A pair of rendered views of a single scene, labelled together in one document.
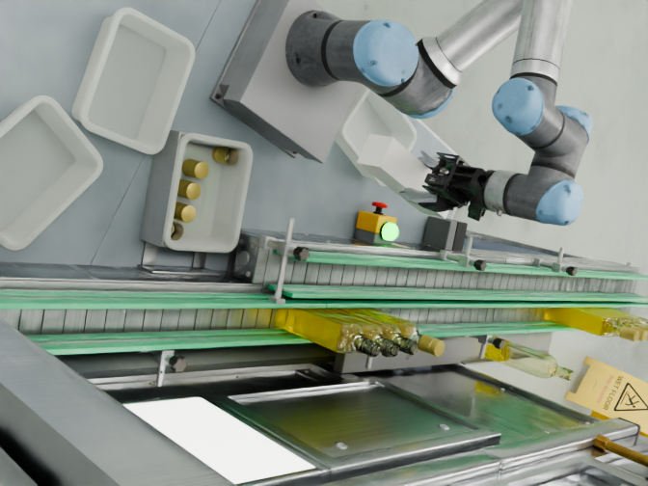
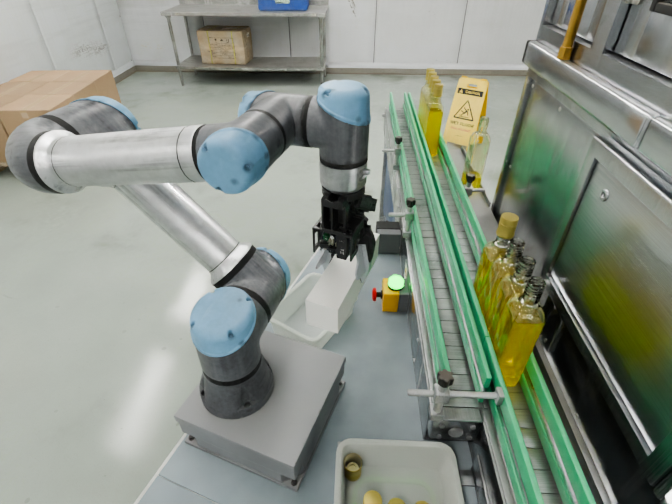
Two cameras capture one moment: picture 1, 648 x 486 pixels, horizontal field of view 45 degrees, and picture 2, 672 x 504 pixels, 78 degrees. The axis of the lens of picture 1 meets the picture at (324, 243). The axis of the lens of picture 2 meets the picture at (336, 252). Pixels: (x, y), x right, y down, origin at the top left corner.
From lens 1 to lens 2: 0.73 m
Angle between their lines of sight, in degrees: 11
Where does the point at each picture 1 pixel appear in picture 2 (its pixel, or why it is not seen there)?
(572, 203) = (342, 86)
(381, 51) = (218, 327)
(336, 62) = (239, 369)
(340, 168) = (348, 334)
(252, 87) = (277, 453)
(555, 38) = (153, 136)
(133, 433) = not seen: outside the picture
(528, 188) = (333, 140)
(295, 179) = (365, 377)
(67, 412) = not seen: outside the picture
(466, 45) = (210, 242)
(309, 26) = (211, 399)
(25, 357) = not seen: outside the picture
